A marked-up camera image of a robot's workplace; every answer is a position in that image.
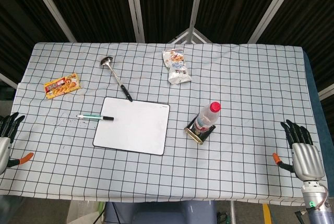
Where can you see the orange snack packet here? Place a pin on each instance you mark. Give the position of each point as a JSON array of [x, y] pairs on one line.
[[62, 85]]

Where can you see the black gold tin can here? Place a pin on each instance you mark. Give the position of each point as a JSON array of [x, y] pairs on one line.
[[200, 133]]

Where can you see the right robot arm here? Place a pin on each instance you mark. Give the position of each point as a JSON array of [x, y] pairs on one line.
[[315, 198]]

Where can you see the white snack bag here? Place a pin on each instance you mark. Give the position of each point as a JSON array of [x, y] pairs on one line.
[[176, 66]]

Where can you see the green whiteboard marker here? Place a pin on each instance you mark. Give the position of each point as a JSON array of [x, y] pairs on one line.
[[94, 117]]

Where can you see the clear bottle red cap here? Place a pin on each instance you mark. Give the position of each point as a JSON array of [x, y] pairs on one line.
[[207, 116]]

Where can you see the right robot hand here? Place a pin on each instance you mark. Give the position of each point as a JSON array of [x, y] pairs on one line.
[[305, 157]]

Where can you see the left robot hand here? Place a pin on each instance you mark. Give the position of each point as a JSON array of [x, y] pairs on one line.
[[4, 143]]

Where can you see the checked white tablecloth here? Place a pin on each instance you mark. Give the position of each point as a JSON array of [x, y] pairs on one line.
[[167, 119]]

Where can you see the white metal frame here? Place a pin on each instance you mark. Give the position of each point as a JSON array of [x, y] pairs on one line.
[[190, 36]]

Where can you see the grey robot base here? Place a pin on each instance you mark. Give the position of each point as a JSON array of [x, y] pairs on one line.
[[159, 212]]

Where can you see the white drawing board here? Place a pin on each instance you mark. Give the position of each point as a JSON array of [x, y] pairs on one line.
[[131, 125]]

